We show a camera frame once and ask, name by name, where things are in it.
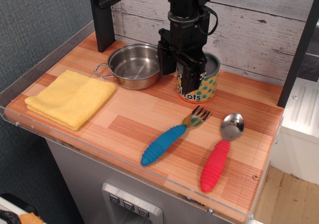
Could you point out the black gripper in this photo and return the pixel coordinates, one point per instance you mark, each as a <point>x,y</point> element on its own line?
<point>182,44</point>

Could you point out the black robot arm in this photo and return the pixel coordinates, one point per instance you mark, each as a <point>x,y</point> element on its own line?
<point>186,8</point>

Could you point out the dark left upright post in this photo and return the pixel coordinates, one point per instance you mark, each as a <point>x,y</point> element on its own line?
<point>104,30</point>

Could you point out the blue handled fork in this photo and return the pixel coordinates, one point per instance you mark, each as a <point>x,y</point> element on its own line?
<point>159,146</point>

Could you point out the peas and carrots toy can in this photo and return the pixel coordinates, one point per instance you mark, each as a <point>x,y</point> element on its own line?
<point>208,86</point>

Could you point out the silver dispenser button panel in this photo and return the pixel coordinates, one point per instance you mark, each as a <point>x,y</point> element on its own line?
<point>126,208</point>

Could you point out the red handled spoon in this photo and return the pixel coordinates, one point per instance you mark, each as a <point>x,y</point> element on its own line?
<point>231,128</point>

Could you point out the small steel pot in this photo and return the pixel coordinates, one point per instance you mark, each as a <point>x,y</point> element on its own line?
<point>134,66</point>

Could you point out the grey toy fridge cabinet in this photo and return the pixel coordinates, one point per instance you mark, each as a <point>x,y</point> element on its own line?
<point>173,188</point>

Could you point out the dark upright post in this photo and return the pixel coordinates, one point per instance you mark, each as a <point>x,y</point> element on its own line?
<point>104,30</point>
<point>299,54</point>

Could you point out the folded yellow cloth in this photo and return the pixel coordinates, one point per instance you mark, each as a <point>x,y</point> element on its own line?
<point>71,99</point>

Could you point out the orange object bottom left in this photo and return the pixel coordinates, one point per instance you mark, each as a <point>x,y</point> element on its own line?
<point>30,218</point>

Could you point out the dark right upright post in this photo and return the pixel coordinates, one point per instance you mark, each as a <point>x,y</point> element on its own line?
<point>299,54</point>

